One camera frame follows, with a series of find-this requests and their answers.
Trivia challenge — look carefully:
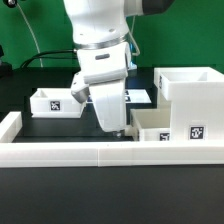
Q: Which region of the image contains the thin white background cable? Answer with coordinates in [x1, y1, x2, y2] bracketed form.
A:
[13, 0, 44, 68]

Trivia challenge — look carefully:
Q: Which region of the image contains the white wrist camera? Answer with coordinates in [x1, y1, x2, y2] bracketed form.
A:
[71, 72, 89, 104]

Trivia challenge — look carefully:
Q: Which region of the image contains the grey camera cable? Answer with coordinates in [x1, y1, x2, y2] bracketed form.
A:
[127, 13, 142, 58]

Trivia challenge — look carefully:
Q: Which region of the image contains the white marker tag sheet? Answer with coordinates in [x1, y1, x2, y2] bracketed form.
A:
[115, 89, 151, 104]

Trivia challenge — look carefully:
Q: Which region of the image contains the white drawer box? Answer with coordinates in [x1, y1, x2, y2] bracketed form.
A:
[125, 108, 170, 141]
[30, 88, 86, 118]

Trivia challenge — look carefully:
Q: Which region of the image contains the white border fence frame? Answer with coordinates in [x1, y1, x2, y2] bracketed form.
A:
[0, 112, 224, 168]

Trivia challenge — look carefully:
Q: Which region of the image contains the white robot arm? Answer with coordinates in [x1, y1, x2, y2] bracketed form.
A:
[63, 0, 174, 132]

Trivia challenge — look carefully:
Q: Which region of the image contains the white drawer box rear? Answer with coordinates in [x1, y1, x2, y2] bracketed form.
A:
[30, 88, 86, 118]

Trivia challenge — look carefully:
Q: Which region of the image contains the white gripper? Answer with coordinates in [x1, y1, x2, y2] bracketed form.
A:
[77, 42, 131, 132]

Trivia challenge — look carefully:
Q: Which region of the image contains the black cable with connector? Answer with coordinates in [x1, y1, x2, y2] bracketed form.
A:
[19, 49, 78, 68]

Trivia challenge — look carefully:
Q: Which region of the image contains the white drawer cabinet housing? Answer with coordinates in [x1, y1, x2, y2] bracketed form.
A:
[154, 67, 224, 141]

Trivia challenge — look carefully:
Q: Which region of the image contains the black object at left edge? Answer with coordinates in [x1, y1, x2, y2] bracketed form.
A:
[0, 45, 13, 78]

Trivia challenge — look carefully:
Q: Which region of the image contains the white drawer box front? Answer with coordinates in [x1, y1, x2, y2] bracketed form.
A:
[125, 108, 170, 141]

